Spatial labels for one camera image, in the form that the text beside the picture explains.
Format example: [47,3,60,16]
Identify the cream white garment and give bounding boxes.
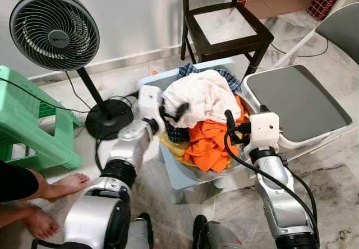
[161,70,242,129]

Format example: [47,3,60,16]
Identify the orange garment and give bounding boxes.
[182,95,247,174]

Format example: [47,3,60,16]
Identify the grey white folding chair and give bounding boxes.
[241,2,359,154]

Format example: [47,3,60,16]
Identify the blue plaid garment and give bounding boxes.
[165,64,242,144]

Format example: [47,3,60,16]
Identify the dark wooden chair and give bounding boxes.
[181,0,275,79]

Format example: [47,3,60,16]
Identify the person's bare leg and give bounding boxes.
[0,200,61,240]
[25,169,91,200]

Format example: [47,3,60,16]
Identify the grey left robot leg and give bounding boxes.
[126,213,155,249]

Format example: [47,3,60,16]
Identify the green plastic stool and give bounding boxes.
[0,65,84,171]

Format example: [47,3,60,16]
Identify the black standing fan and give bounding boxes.
[8,0,135,141]

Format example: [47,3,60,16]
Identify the person's black shorts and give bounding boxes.
[0,160,41,203]

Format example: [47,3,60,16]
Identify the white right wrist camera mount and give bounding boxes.
[248,112,281,151]

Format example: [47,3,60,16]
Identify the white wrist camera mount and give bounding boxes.
[137,85,164,121]
[248,112,281,151]

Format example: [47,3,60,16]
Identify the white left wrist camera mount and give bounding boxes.
[137,85,164,121]

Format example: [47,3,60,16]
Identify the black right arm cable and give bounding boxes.
[223,128,320,244]

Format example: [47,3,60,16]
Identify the black fan power cable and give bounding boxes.
[0,78,93,115]

